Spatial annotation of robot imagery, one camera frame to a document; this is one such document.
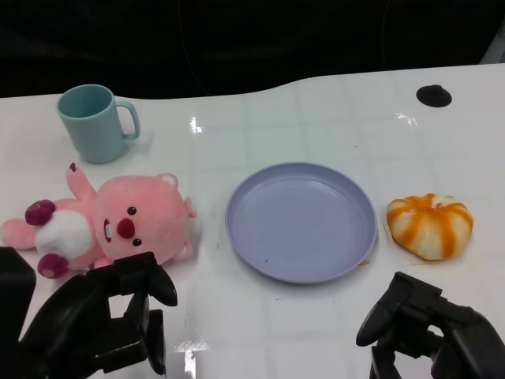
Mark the lavender plastic plate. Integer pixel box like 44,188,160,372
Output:
224,160,379,285

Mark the orange striped white bun toy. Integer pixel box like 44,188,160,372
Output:
385,193,474,261

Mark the black round table grommet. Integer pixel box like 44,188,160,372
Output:
415,84,453,107

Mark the pink plush beaver doll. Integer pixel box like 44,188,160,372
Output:
0,161,198,279

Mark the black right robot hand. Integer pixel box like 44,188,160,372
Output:
355,271,505,379

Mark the teal plastic mug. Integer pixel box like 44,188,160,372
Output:
55,83,141,165

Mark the black backdrop cloth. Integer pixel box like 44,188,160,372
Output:
0,0,505,99

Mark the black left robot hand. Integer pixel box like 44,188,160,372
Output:
17,250,178,379

